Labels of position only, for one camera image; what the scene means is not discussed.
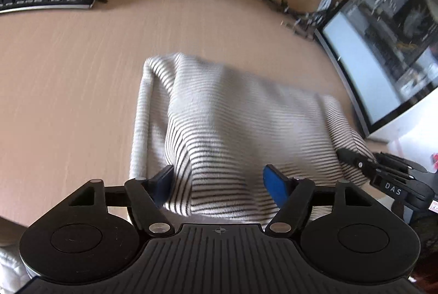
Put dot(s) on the striped beige garment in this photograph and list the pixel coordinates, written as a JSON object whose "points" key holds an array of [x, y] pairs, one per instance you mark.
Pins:
{"points": [[239, 129]]}

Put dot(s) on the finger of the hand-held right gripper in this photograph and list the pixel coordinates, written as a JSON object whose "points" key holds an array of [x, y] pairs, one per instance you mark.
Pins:
{"points": [[359, 164], [400, 164]]}

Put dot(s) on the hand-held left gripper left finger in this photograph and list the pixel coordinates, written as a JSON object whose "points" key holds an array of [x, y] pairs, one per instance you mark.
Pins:
{"points": [[162, 185]]}

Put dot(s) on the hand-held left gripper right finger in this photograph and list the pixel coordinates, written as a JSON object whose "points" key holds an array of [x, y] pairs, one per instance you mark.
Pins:
{"points": [[275, 187]]}

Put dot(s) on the right-side lit monitor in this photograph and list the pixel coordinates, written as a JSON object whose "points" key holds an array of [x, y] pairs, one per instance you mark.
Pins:
{"points": [[376, 58]]}

